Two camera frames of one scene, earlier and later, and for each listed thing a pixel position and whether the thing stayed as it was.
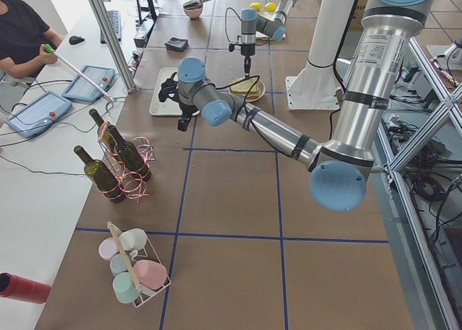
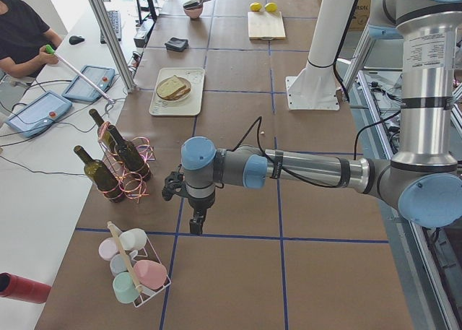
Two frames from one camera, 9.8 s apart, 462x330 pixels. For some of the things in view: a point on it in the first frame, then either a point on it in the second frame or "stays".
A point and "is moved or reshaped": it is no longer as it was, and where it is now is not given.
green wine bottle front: (97, 173) stays
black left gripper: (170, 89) -> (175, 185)
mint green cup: (125, 288) stays
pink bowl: (195, 12) stays
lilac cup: (107, 248) stays
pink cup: (152, 274) stays
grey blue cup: (118, 265) stays
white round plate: (261, 89) is moved or reshaped
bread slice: (244, 85) is moved or reshaped
